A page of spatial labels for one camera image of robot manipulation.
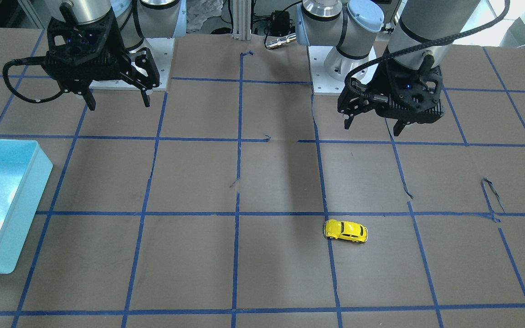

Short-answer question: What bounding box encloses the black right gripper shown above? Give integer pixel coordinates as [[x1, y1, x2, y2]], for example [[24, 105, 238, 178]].
[[46, 13, 159, 111]]

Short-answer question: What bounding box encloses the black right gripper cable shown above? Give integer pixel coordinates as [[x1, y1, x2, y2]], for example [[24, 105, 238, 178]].
[[2, 57, 69, 104]]

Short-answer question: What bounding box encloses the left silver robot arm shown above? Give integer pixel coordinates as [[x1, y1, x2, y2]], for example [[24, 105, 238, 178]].
[[294, 0, 479, 136]]

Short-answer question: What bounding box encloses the aluminium frame post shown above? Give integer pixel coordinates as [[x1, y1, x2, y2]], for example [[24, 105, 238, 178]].
[[229, 0, 252, 41]]

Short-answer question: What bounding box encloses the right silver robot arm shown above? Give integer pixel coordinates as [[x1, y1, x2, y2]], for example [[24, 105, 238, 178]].
[[42, 0, 187, 110]]

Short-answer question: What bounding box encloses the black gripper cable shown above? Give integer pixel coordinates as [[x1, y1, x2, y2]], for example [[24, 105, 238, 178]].
[[345, 0, 510, 103], [2, 57, 69, 104]]

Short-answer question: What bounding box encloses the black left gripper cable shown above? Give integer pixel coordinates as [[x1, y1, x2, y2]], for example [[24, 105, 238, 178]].
[[345, 0, 510, 103]]

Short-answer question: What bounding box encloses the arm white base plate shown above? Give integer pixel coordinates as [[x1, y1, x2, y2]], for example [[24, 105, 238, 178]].
[[90, 38, 175, 91], [308, 46, 376, 96]]

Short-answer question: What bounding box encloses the yellow beetle toy car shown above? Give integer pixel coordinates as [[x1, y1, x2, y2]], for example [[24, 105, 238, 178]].
[[323, 219, 367, 243]]

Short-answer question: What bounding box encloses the light blue plastic bin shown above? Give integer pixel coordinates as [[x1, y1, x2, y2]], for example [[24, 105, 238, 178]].
[[0, 139, 53, 274]]

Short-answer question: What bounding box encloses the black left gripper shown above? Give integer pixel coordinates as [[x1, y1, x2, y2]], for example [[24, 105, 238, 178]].
[[338, 57, 445, 137]]

